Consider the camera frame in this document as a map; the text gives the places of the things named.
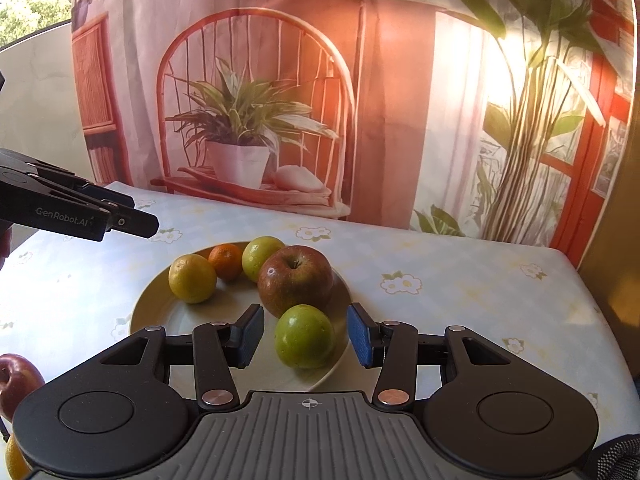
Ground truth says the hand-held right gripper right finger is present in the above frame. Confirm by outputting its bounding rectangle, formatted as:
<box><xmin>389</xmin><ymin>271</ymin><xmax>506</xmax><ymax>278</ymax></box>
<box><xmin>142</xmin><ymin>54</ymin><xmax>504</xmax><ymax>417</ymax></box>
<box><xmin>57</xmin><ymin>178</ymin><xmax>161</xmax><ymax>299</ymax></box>
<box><xmin>347</xmin><ymin>302</ymin><xmax>518</xmax><ymax>407</ymax></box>

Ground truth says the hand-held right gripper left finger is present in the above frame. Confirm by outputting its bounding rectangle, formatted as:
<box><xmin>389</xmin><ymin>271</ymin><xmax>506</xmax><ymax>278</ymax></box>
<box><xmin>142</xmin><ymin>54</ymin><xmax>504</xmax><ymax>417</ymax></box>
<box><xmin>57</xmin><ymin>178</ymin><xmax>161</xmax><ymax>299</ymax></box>
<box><xmin>97</xmin><ymin>304</ymin><xmax>265</xmax><ymax>411</ymax></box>

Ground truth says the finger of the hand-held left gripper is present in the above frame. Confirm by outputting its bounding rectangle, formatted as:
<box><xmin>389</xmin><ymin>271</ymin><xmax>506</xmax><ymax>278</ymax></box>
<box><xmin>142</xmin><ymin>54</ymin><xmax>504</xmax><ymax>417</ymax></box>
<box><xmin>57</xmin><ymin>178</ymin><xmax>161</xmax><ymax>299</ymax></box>
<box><xmin>75</xmin><ymin>180</ymin><xmax>136</xmax><ymax>207</ymax></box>
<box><xmin>107</xmin><ymin>204</ymin><xmax>160</xmax><ymax>240</ymax></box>

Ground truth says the beige round plate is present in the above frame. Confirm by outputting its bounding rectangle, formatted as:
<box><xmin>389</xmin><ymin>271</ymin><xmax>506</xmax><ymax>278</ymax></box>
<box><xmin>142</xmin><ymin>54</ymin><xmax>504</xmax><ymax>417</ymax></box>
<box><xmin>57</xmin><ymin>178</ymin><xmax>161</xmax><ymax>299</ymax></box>
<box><xmin>129</xmin><ymin>241</ymin><xmax>353</xmax><ymax>393</ymax></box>

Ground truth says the green jujube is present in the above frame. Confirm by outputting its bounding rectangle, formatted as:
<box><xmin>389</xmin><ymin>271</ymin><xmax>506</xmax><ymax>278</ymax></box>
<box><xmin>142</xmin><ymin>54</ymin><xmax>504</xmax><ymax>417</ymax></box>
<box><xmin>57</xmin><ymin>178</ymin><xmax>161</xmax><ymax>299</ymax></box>
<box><xmin>241</xmin><ymin>236</ymin><xmax>287</xmax><ymax>283</ymax></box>
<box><xmin>274</xmin><ymin>304</ymin><xmax>336</xmax><ymax>370</ymax></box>

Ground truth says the dark brownish red apple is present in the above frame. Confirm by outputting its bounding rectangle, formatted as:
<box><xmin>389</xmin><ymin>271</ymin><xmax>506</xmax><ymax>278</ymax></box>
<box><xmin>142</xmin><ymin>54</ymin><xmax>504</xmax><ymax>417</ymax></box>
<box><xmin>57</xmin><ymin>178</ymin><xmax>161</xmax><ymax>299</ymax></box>
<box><xmin>257</xmin><ymin>245</ymin><xmax>334</xmax><ymax>319</ymax></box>

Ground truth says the small orange tangerine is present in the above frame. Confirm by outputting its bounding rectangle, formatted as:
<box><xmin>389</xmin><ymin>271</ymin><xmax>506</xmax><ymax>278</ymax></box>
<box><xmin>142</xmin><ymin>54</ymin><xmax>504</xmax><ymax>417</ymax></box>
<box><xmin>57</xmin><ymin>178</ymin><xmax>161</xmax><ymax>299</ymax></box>
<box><xmin>208</xmin><ymin>243</ymin><xmax>246</xmax><ymax>282</ymax></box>

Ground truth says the yellow-green citrus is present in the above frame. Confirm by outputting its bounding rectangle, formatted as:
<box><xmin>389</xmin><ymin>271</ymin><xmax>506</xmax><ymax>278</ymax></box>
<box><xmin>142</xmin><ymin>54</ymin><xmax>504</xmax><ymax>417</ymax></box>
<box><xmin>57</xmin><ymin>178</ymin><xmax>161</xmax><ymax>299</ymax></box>
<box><xmin>168</xmin><ymin>253</ymin><xmax>218</xmax><ymax>305</ymax></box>

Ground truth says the bright red apple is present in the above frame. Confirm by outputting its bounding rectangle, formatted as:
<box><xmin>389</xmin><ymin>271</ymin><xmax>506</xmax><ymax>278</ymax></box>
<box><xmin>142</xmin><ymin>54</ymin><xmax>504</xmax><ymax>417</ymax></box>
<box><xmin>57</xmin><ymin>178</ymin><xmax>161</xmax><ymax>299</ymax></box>
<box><xmin>0</xmin><ymin>353</ymin><xmax>46</xmax><ymax>422</ymax></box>

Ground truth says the large yellow lemon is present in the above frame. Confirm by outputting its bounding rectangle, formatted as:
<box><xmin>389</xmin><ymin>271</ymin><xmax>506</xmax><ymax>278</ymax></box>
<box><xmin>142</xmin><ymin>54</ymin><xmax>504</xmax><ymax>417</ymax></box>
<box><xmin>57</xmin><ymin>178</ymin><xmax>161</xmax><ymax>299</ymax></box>
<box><xmin>4</xmin><ymin>432</ymin><xmax>33</xmax><ymax>480</ymax></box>

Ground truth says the floral checked tablecloth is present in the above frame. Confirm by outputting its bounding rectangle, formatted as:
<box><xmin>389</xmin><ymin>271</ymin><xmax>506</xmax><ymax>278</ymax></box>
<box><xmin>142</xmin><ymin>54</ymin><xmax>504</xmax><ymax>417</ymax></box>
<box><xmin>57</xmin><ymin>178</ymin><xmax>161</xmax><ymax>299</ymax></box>
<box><xmin>0</xmin><ymin>180</ymin><xmax>638</xmax><ymax>461</ymax></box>

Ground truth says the window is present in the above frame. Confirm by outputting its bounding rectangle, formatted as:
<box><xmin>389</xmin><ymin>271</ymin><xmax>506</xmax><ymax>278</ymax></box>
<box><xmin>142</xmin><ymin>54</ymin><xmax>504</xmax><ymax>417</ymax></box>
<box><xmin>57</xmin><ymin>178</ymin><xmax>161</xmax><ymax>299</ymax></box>
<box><xmin>0</xmin><ymin>0</ymin><xmax>75</xmax><ymax>48</ymax></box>

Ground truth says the printed room scene backdrop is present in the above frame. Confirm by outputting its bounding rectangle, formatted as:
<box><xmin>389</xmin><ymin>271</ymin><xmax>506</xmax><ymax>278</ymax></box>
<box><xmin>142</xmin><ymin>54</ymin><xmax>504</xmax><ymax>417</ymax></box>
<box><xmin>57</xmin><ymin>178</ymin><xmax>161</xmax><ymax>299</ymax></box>
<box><xmin>70</xmin><ymin>0</ymin><xmax>636</xmax><ymax>266</ymax></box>

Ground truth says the yellow-brown board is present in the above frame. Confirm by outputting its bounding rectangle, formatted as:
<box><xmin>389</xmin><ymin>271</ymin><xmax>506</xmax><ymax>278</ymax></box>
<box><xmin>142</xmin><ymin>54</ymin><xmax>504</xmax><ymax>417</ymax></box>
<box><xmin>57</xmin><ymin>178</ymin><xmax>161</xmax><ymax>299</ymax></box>
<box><xmin>577</xmin><ymin>105</ymin><xmax>640</xmax><ymax>346</ymax></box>

